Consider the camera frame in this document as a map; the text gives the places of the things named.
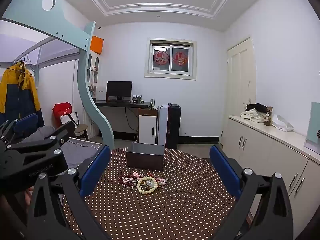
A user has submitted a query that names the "dark red bead bracelet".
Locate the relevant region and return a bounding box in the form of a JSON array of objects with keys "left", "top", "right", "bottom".
[{"left": 118, "top": 173, "right": 141, "bottom": 188}]

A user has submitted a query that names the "cream bead bracelet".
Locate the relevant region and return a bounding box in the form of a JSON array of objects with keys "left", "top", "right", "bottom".
[{"left": 136, "top": 176, "right": 158, "bottom": 195}]

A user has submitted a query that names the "pink charm keychain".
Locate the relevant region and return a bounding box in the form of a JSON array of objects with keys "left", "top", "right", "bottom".
[{"left": 119, "top": 172, "right": 168, "bottom": 187}]

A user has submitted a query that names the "wooden chair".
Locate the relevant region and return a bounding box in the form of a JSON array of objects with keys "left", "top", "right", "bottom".
[{"left": 73, "top": 124, "right": 89, "bottom": 141}]

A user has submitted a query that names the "white tote bag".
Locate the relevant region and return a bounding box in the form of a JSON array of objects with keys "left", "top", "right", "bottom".
[{"left": 60, "top": 112, "right": 80, "bottom": 128}]

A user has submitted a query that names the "red bag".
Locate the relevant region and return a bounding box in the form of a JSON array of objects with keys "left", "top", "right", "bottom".
[{"left": 52, "top": 102, "right": 72, "bottom": 126}]

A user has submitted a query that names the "grey bedding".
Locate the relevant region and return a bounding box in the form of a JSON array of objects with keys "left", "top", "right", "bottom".
[{"left": 22, "top": 126, "right": 103, "bottom": 170}]

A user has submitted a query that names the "yellow navy jacket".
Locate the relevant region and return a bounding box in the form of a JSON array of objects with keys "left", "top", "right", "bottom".
[{"left": 0, "top": 61, "right": 44, "bottom": 128}]

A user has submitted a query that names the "dark desk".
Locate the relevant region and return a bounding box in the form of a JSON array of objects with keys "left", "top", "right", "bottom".
[{"left": 95, "top": 100, "right": 150, "bottom": 141}]

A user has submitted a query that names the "black computer monitor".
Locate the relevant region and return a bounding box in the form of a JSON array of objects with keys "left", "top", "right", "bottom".
[{"left": 106, "top": 81, "right": 132, "bottom": 101}]

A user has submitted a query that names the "white glass door cupboard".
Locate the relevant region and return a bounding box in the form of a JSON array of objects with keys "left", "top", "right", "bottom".
[{"left": 86, "top": 51, "right": 100, "bottom": 86}]

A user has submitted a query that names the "dark grey storage box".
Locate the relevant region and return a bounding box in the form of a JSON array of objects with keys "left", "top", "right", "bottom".
[{"left": 126, "top": 142, "right": 165, "bottom": 170}]

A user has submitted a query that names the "long white sideboard cabinet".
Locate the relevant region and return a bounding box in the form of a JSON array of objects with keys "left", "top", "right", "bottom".
[{"left": 221, "top": 116, "right": 319, "bottom": 238}]

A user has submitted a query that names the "small white brown cabinet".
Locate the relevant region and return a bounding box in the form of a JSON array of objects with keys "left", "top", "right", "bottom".
[{"left": 137, "top": 108, "right": 158, "bottom": 145}]

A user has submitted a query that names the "teal panel on sideboard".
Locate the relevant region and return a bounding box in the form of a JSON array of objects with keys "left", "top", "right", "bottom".
[{"left": 305, "top": 102, "right": 320, "bottom": 154}]

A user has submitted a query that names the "brown polka dot tablecloth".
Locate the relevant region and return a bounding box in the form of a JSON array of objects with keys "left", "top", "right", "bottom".
[{"left": 62, "top": 147, "right": 237, "bottom": 240}]

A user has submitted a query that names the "orange box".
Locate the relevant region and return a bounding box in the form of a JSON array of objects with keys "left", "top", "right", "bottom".
[{"left": 90, "top": 35, "right": 104, "bottom": 54}]

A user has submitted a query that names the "white plastic bag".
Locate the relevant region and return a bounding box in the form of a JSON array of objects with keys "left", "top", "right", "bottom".
[{"left": 271, "top": 114, "right": 294, "bottom": 132}]

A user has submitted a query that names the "white black air cooler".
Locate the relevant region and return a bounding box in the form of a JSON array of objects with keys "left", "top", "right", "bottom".
[{"left": 157, "top": 103, "right": 181, "bottom": 150}]

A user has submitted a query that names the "white cloth pile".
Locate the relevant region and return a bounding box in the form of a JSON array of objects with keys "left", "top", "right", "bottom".
[{"left": 240, "top": 108, "right": 266, "bottom": 123}]

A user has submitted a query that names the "window with red papercuts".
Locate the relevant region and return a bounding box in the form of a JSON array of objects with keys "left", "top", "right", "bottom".
[{"left": 144, "top": 38, "right": 197, "bottom": 81}]

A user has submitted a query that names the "teal loft bed frame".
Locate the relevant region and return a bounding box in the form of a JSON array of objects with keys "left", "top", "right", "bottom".
[{"left": 1, "top": 0, "right": 115, "bottom": 151}]

